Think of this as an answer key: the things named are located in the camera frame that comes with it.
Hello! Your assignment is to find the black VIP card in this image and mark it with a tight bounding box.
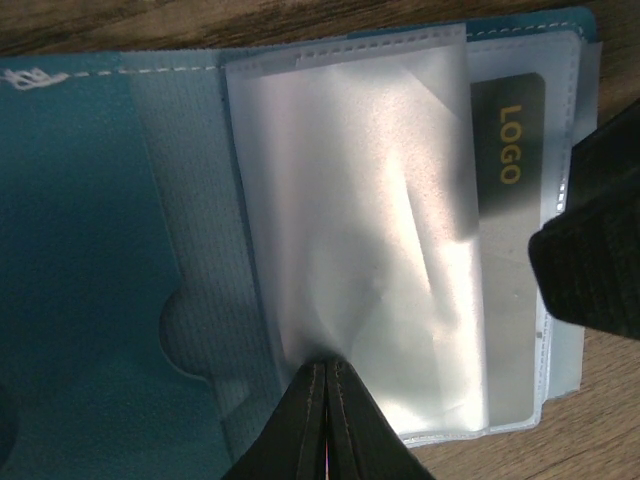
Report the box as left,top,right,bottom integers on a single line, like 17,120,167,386
471,73,545,235

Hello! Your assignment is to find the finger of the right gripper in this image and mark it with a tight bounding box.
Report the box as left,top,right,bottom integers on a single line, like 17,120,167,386
528,103,639,339

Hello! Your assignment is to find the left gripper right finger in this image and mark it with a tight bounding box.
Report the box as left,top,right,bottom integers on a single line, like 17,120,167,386
326,358,432,480

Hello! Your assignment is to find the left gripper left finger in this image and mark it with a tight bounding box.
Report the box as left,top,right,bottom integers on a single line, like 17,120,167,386
224,362,326,480

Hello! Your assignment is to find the blue leather card holder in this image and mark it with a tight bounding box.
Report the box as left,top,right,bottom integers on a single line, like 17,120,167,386
1,7,601,479

